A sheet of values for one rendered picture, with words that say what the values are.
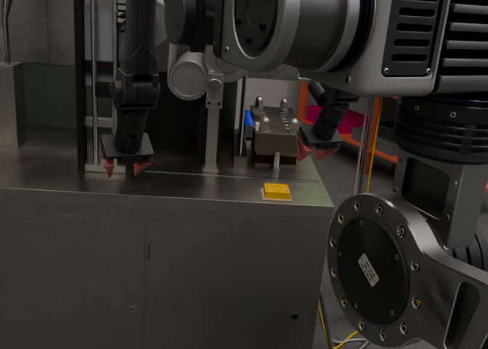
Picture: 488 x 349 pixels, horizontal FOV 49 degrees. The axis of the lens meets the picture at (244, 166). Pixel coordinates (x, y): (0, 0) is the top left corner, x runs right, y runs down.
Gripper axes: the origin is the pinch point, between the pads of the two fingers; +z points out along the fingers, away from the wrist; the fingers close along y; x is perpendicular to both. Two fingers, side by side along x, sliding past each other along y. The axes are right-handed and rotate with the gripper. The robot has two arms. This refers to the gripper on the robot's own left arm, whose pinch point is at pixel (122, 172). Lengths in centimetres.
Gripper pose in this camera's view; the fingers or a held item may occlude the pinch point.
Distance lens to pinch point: 125.1
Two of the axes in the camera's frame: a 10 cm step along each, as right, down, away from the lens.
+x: 3.4, 7.4, -5.7
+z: -2.8, 6.6, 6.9
